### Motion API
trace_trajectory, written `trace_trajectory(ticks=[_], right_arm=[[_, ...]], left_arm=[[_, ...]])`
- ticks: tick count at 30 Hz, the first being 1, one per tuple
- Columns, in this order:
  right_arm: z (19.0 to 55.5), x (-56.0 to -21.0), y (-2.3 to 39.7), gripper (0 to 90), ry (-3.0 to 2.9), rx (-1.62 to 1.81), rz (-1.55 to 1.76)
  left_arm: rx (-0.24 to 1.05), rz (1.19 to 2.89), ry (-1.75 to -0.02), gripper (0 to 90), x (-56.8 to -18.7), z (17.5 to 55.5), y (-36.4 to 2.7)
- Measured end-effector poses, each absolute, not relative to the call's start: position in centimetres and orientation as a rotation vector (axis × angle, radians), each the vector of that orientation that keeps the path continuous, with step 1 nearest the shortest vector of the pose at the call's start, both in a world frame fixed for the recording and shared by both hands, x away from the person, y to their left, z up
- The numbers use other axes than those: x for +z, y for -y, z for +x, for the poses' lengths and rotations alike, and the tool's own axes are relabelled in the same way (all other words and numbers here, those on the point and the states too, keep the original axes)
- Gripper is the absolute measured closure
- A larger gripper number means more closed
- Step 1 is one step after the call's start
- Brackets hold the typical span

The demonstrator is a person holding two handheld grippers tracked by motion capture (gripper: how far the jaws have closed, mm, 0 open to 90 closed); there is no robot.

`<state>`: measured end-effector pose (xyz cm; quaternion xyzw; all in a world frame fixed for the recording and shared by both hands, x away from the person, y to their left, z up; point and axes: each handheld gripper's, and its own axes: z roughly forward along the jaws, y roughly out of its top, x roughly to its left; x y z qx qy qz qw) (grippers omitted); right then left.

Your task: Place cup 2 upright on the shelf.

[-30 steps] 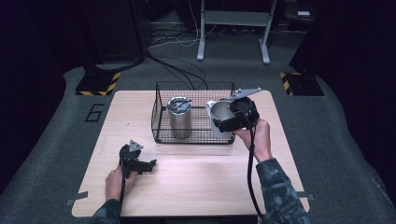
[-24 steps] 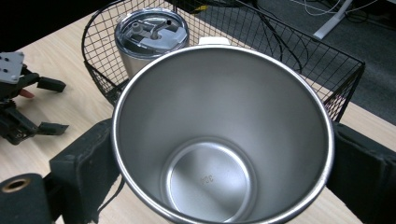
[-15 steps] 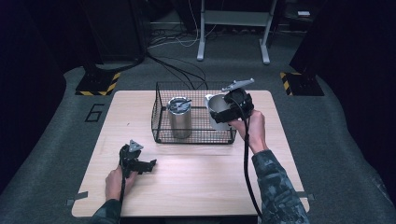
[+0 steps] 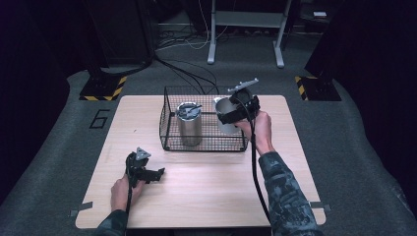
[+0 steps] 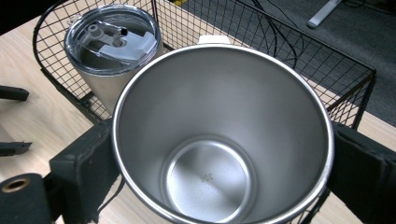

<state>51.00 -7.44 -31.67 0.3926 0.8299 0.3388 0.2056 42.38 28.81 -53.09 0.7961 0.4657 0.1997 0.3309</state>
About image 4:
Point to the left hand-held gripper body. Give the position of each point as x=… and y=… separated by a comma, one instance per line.
x=136, y=168

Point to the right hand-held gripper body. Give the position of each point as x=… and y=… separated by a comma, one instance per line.
x=247, y=101

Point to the silver tumbler with lid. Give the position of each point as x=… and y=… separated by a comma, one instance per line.
x=189, y=129

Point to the person's left hand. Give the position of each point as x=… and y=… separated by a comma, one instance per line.
x=122, y=193

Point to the person's right hand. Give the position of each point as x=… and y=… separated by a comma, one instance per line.
x=260, y=131

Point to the grey tape strip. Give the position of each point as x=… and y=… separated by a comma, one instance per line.
x=82, y=208
x=319, y=206

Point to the black hazard-striped stand base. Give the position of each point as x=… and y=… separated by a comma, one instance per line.
x=101, y=88
x=319, y=88

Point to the small white box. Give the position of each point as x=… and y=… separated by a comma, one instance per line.
x=320, y=14

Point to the dark curtain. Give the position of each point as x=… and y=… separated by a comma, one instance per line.
x=29, y=82
x=377, y=82

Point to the black cabinet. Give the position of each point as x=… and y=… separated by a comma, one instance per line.
x=121, y=32

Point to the white metal desk frame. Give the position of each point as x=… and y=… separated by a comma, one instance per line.
x=249, y=19

